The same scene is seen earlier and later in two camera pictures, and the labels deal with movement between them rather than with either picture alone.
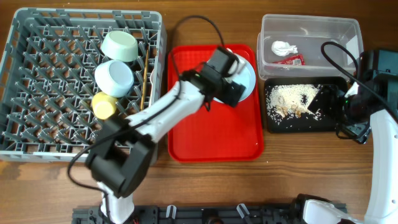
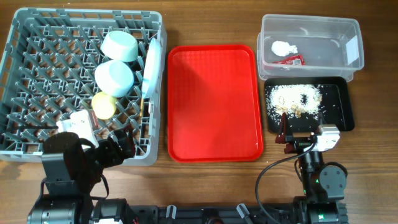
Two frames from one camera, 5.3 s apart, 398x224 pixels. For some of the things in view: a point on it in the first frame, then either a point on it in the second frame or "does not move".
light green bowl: x=114 y=78 does not move
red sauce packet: x=298 y=60 does not move
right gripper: x=329 y=109 to x=298 y=144
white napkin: x=283 y=48 does not move
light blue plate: x=247 y=78 to x=152 y=68
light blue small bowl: x=119 y=45 does not move
